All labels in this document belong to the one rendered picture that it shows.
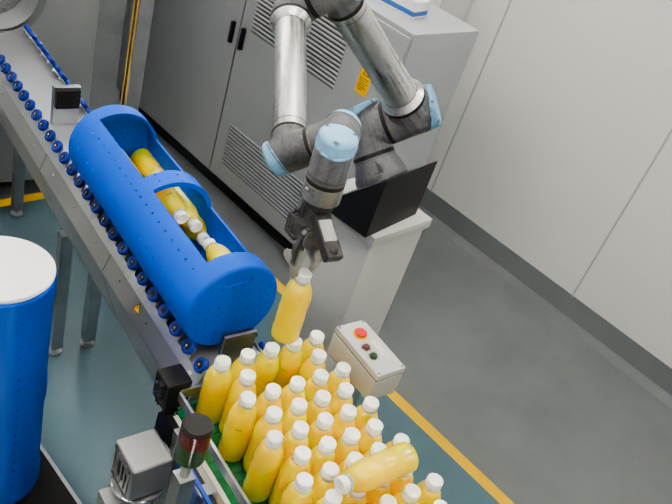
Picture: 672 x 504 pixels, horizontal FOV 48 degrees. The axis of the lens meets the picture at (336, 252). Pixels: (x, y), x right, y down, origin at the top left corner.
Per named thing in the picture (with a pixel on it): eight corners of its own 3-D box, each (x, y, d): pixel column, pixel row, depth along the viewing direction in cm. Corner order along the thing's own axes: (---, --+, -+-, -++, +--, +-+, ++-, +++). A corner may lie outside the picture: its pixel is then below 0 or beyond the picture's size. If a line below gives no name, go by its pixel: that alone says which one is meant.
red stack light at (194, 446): (200, 424, 154) (204, 411, 152) (215, 447, 151) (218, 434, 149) (172, 433, 151) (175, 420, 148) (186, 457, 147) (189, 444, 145)
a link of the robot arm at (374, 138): (359, 158, 272) (343, 112, 271) (402, 142, 267) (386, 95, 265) (347, 162, 258) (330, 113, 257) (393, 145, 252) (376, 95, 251)
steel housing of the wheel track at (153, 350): (31, 93, 358) (35, 25, 339) (256, 429, 234) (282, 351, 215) (-34, 95, 340) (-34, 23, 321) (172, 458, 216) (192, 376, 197)
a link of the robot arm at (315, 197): (352, 191, 167) (317, 195, 161) (346, 209, 170) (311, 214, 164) (330, 170, 172) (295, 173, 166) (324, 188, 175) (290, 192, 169)
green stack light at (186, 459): (196, 439, 157) (200, 424, 154) (210, 463, 153) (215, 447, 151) (168, 449, 153) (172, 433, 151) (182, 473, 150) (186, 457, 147)
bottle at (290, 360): (270, 379, 213) (286, 332, 203) (293, 390, 212) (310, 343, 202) (261, 395, 207) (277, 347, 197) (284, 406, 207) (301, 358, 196)
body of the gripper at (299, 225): (308, 228, 181) (321, 186, 175) (327, 249, 176) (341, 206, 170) (282, 232, 177) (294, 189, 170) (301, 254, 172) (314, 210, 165)
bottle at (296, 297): (295, 347, 187) (314, 291, 177) (268, 339, 187) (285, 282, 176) (300, 330, 193) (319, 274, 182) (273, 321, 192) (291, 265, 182)
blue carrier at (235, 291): (145, 171, 271) (153, 100, 254) (268, 332, 220) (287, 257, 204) (66, 181, 254) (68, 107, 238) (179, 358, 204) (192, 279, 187)
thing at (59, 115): (75, 120, 290) (79, 84, 282) (79, 125, 288) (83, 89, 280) (49, 121, 284) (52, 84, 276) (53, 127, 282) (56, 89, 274)
